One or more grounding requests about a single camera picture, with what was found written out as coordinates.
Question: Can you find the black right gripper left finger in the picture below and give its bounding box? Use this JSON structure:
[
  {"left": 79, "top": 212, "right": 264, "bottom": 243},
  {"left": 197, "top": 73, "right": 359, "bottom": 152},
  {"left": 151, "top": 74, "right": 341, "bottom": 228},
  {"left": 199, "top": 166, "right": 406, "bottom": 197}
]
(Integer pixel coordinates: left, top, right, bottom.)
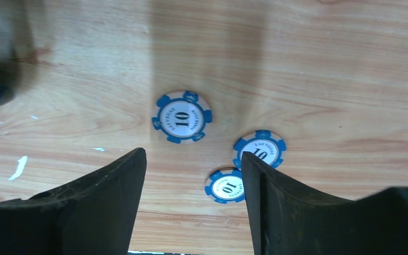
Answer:
[{"left": 0, "top": 148, "right": 147, "bottom": 254}]

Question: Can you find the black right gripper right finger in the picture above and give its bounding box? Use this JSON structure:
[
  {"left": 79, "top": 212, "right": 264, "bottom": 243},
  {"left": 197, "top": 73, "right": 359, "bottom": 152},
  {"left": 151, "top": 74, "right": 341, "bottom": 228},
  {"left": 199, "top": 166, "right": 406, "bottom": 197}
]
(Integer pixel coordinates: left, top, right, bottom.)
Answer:
[{"left": 241, "top": 152, "right": 408, "bottom": 254}]

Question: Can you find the blue white chip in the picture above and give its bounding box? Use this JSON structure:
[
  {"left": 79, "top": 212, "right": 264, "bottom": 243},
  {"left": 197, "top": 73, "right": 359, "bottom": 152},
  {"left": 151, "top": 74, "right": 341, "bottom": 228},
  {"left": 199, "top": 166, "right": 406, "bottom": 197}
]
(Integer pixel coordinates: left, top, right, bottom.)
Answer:
[{"left": 233, "top": 130, "right": 287, "bottom": 169}]

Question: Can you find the loose chip front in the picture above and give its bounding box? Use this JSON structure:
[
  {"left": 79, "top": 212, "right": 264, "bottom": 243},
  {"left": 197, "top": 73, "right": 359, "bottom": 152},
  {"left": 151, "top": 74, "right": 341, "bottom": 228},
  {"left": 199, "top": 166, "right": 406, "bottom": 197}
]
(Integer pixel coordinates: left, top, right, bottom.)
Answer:
[{"left": 204, "top": 167, "right": 245, "bottom": 204}]

